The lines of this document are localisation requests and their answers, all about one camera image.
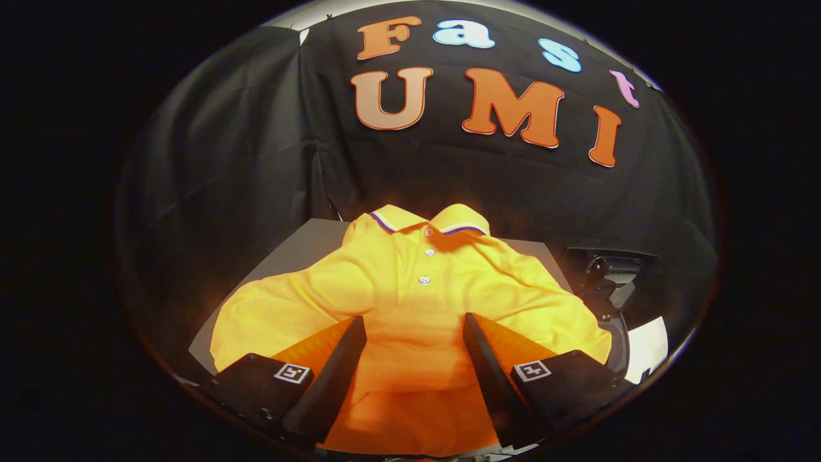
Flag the black cable with clamp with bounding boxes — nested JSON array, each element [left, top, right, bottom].
[[316, 146, 342, 222]]

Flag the orange polo shirt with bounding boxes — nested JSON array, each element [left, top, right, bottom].
[[210, 204, 613, 458]]

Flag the grey side table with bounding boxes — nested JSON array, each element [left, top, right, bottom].
[[188, 218, 575, 376]]

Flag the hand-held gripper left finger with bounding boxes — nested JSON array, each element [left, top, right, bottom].
[[210, 316, 368, 448]]

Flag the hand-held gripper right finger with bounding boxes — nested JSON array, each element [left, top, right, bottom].
[[463, 312, 634, 450]]

